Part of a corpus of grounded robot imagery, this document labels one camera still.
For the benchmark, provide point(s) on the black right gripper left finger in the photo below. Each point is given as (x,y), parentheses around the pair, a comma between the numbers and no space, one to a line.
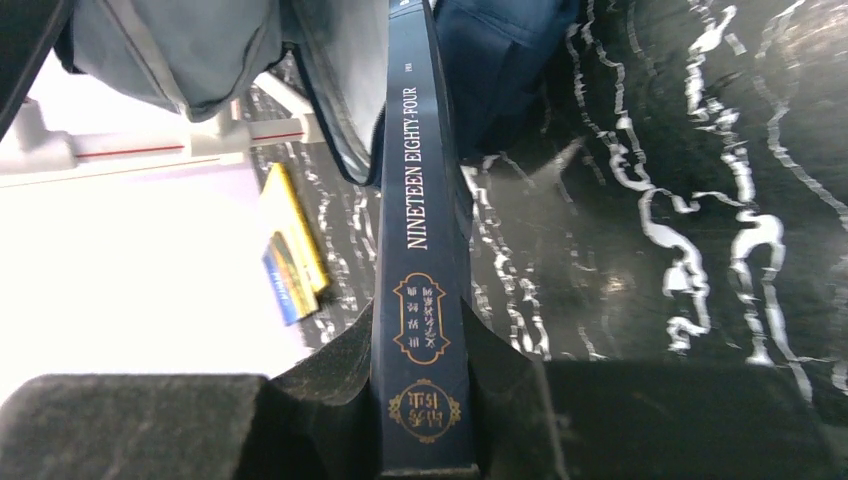
(312,422)

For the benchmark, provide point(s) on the Animal Farm book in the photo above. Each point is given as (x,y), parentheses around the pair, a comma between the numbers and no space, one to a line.
(289,281)

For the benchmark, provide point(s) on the Nineteen Eighty-Four book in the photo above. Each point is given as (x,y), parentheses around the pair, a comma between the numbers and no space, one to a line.
(419,374)

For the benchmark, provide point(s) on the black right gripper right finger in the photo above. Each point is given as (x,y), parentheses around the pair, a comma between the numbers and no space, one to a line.
(570,419)

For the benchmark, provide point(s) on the yellow book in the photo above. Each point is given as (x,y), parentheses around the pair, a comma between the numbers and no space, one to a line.
(291,239)

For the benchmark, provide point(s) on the white PVC pipe stand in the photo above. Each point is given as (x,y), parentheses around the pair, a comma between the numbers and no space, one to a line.
(33,154)

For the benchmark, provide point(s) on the navy blue student backpack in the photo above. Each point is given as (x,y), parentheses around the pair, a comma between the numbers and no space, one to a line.
(194,57)

